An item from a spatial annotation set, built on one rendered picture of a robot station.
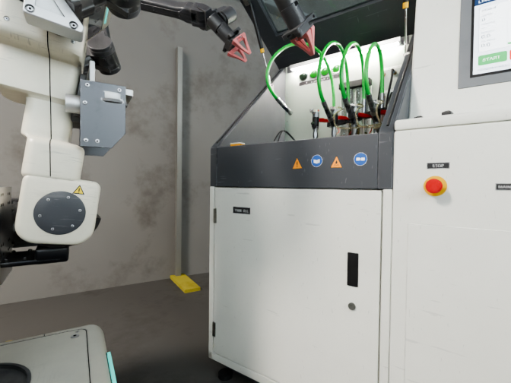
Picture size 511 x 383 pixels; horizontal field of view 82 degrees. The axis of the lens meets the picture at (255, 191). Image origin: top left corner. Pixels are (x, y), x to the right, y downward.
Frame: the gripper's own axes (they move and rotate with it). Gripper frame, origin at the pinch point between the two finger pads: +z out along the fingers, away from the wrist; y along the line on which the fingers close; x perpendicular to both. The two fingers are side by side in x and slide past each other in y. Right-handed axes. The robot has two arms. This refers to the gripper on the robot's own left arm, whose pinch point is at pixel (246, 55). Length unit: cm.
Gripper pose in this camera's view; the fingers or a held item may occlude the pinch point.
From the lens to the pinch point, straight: 129.7
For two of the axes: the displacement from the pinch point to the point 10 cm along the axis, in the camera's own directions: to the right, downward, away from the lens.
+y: -3.4, 2.0, 9.2
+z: 7.0, 7.0, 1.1
